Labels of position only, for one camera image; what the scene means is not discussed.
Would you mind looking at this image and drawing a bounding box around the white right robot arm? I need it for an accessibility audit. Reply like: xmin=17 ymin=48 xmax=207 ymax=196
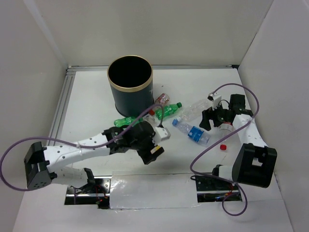
xmin=199 ymin=94 xmax=277 ymax=189

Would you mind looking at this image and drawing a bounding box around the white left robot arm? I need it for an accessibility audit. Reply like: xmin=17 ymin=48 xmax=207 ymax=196
xmin=24 ymin=121 xmax=170 ymax=193

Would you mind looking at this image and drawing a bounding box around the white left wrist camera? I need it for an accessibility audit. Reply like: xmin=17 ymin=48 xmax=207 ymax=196
xmin=153 ymin=127 xmax=170 ymax=143

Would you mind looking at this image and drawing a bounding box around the green bottle with cap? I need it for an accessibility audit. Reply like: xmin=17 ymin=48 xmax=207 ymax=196
xmin=155 ymin=102 xmax=182 ymax=120

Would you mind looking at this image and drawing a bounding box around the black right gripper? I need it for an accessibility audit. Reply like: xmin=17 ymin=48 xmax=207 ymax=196
xmin=199 ymin=101 xmax=230 ymax=131

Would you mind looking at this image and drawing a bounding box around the clear crushed plastic bottle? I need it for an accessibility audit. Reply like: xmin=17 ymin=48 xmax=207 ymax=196
xmin=176 ymin=99 xmax=210 ymax=122

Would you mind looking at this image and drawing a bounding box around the red label crushed bottle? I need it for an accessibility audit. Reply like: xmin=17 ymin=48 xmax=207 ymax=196
xmin=154 ymin=93 xmax=170 ymax=106

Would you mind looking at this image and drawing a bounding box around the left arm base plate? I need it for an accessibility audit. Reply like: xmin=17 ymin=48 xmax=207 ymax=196
xmin=64 ymin=176 xmax=112 ymax=209

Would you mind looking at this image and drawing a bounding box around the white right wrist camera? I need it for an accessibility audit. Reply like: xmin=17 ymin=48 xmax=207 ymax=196
xmin=207 ymin=93 xmax=222 ymax=109

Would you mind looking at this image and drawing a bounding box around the blue label water bottle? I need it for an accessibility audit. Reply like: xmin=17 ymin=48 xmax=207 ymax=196
xmin=172 ymin=119 xmax=211 ymax=147

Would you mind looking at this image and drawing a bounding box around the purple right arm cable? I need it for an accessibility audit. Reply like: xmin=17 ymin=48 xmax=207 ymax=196
xmin=189 ymin=83 xmax=260 ymax=217

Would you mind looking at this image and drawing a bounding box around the red cap cola bottle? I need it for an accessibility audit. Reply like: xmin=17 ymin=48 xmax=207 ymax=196
xmin=219 ymin=122 xmax=233 ymax=152

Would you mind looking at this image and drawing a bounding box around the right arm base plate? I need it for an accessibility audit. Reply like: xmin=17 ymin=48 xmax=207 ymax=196
xmin=190 ymin=175 xmax=242 ymax=203

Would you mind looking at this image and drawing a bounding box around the dark bin with gold rim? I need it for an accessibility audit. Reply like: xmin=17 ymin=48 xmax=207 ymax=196
xmin=107 ymin=55 xmax=154 ymax=116

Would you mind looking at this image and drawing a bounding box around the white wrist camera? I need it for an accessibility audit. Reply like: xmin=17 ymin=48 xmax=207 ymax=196
xmin=153 ymin=127 xmax=170 ymax=143
xmin=207 ymin=93 xmax=222 ymax=109

